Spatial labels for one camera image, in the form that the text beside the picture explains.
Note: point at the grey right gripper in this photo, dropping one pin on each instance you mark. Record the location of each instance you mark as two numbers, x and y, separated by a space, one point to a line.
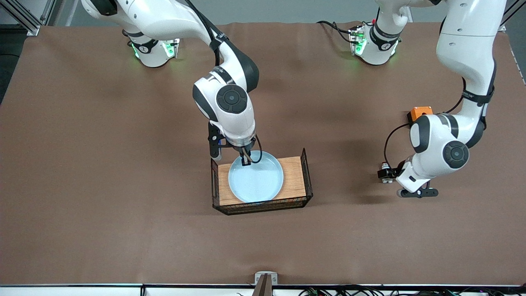
245 156

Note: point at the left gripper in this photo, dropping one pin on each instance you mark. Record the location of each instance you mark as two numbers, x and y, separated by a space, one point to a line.
395 171

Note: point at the light blue round plate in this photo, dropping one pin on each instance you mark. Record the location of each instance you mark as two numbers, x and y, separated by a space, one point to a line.
257 181

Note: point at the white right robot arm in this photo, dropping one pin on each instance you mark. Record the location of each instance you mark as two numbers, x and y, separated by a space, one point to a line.
164 20

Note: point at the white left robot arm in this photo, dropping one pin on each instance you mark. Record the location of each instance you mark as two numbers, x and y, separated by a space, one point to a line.
464 41

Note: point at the wooden board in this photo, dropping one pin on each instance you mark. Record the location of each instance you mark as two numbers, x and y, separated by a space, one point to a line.
294 181

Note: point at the grey base connector box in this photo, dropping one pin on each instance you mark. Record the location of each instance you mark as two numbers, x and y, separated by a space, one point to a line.
358 41
171 48

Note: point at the brown table cover sheet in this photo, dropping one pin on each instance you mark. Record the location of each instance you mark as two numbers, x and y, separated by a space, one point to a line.
123 205

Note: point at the orange button enclosure box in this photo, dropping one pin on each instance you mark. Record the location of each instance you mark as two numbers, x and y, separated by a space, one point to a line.
421 111

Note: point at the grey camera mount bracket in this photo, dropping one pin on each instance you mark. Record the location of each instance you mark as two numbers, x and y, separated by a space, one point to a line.
259 277

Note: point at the white table edge rail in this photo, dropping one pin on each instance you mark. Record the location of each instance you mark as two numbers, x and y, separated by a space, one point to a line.
82 291

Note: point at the aluminium frame profile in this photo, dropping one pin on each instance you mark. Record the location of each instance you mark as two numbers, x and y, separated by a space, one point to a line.
31 26

